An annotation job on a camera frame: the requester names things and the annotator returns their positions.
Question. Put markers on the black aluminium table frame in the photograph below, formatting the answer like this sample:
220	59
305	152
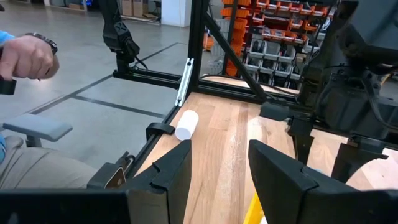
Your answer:
199	46

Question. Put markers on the person's hand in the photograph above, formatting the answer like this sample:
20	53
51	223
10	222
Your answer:
25	56

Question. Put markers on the white pill bottle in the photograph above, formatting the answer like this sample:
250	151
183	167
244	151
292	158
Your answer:
186	124

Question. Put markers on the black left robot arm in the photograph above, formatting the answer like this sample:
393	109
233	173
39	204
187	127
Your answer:
367	31

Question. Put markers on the black table edge clip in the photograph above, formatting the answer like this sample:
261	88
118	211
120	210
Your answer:
158	128

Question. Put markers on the person's wristwatch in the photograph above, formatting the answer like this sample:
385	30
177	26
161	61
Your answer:
46	40

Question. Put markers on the person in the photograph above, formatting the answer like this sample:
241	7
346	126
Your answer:
40	168

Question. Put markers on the cardboard boxes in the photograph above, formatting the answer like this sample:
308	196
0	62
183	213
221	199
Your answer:
133	7

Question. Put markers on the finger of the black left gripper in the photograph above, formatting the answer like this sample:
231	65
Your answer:
345	161
302	140

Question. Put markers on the silver frame bracket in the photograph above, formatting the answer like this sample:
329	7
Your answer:
185	81

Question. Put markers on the shelf with orange bins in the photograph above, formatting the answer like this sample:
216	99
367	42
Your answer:
280	18

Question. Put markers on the grey chair armrest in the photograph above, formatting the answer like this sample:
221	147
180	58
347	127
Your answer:
37	126

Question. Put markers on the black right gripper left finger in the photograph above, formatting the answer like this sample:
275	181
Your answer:
168	186

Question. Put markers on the yellow plastic basket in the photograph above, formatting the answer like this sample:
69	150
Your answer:
253	213

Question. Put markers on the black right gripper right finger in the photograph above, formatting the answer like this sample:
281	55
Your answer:
276	186

